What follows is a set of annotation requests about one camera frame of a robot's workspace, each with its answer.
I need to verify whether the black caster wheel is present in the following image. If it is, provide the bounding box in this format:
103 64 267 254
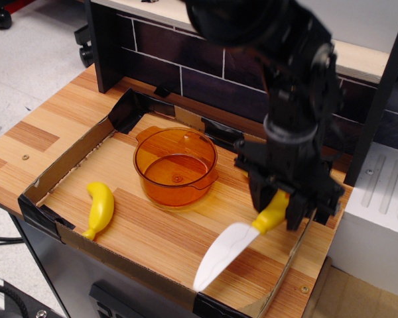
0 8 12 30

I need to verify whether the black right frame post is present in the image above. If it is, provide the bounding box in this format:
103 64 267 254
344 33 398 187

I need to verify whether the white toy sink drainboard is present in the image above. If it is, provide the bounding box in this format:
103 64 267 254
328 143 398 295

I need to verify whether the yellow toy banana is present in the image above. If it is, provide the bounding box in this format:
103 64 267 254
82 182 114 240

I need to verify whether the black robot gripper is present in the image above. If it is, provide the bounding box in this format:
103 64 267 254
234 139 345 231

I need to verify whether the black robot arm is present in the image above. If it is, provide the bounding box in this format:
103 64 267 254
186 1 344 231

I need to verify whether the yellow handled white toy knife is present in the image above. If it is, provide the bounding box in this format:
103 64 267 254
193 190 290 292

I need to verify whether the cardboard fence with black tape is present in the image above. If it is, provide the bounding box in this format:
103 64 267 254
19 90 334 317

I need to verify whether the black chair caster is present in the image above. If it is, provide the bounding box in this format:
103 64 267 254
74 25 94 68

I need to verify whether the black upright shelf post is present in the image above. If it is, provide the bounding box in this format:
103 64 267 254
85 1 125 93

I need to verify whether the orange transparent plastic pot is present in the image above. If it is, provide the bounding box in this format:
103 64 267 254
133 126 218 207

